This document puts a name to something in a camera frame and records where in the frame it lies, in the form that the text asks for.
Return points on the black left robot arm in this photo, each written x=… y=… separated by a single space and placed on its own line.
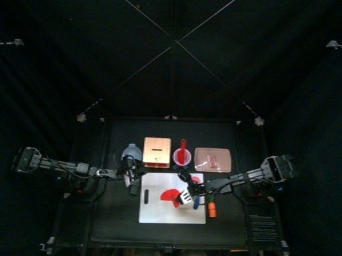
x=54 y=164

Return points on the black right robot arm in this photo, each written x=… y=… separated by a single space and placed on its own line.
x=255 y=174

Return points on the red half-round dough piece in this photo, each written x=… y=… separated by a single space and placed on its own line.
x=170 y=194

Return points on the pink rectangular plate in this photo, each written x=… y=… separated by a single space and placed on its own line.
x=213 y=160

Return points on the light blue bowl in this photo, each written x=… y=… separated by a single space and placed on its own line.
x=133 y=151

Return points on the red plastic cup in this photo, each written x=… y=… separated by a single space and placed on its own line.
x=183 y=157

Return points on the orange toy carrot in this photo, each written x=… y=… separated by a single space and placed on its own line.
x=212 y=209

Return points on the white plastic cutting board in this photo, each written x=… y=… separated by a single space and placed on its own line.
x=161 y=213

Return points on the wooden box with slot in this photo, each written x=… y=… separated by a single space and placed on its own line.
x=157 y=151

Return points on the red plastic spatula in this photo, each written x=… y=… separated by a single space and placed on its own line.
x=184 y=145

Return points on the white printed label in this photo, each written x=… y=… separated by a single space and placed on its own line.
x=263 y=228

